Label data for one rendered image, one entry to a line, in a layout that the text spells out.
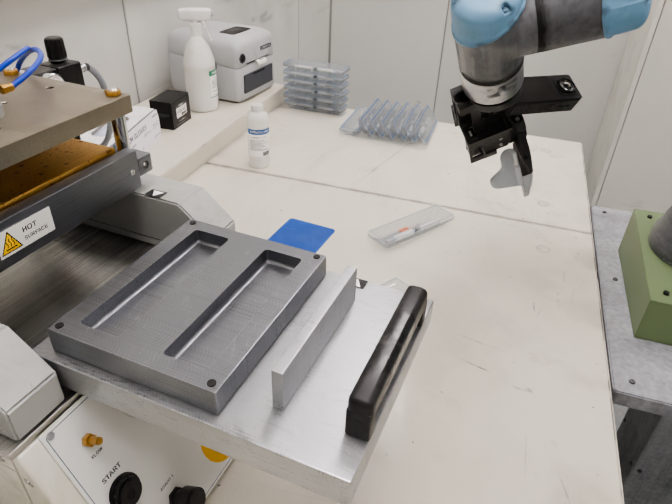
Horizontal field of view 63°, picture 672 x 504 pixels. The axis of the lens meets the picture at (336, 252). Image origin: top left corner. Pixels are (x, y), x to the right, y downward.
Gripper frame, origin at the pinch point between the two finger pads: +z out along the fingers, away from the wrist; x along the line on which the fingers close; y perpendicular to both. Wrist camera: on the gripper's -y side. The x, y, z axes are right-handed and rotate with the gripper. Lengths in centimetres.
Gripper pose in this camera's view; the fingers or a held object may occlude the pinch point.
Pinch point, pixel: (511, 154)
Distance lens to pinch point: 92.2
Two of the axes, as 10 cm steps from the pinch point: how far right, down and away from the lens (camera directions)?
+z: 3.0, 3.4, 8.9
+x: 2.5, 8.7, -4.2
